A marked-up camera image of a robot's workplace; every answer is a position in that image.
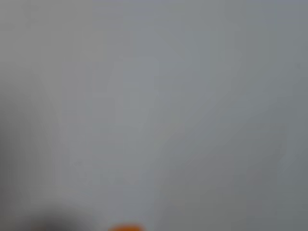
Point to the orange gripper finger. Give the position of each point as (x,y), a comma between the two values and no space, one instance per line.
(126,228)

